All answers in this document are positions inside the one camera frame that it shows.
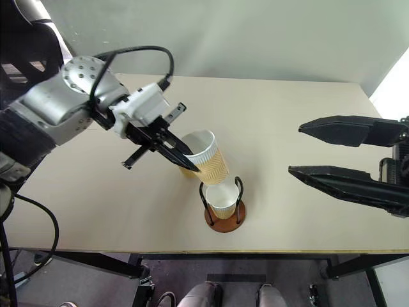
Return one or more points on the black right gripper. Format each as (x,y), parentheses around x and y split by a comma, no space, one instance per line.
(396,166)

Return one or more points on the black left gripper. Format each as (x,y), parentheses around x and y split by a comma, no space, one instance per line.
(147,136)

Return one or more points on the yellow ribbed paper cup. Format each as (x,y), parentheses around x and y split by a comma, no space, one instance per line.
(212,166)
(223,198)

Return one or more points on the grey rounded shape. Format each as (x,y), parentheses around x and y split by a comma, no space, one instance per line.
(199,295)
(270,295)

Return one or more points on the black and silver background equipment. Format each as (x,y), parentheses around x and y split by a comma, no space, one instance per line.
(35,48)

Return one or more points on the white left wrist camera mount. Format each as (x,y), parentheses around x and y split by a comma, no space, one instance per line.
(147,104)

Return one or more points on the black metal table frame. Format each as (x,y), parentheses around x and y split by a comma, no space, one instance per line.
(96,262)

